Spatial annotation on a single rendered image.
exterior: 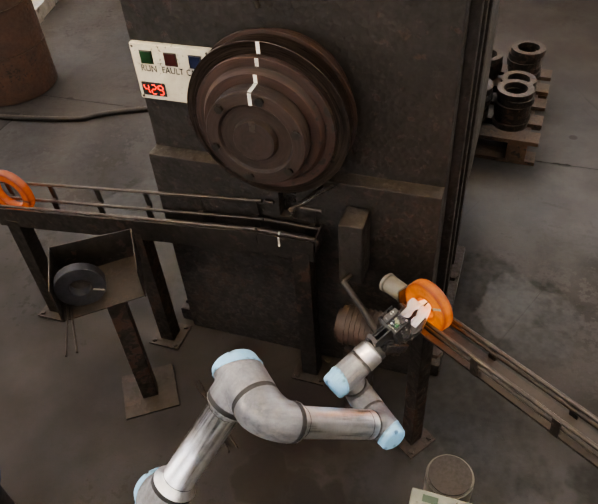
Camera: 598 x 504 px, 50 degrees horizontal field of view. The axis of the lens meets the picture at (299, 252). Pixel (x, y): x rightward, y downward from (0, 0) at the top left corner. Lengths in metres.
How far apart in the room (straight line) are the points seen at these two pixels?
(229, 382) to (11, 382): 1.47
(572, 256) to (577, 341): 0.49
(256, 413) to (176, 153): 1.01
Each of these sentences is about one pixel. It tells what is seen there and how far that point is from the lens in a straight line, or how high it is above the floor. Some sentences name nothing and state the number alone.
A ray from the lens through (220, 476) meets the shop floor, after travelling 2.34.
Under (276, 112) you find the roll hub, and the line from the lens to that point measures 1.63.
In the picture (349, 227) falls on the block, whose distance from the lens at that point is 1.89.
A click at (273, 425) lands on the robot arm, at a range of 1.45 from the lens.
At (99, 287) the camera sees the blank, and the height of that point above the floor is 0.66.
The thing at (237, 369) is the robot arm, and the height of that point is 0.85.
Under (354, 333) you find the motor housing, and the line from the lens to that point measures 2.00.
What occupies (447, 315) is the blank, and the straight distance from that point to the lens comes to 1.76.
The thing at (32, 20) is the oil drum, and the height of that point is 0.45.
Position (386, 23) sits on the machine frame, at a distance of 1.71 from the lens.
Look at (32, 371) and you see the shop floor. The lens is 2.83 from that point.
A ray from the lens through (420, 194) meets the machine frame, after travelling 1.90.
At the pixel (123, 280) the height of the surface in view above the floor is 0.60.
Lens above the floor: 2.05
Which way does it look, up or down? 43 degrees down
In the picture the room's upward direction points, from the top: 5 degrees counter-clockwise
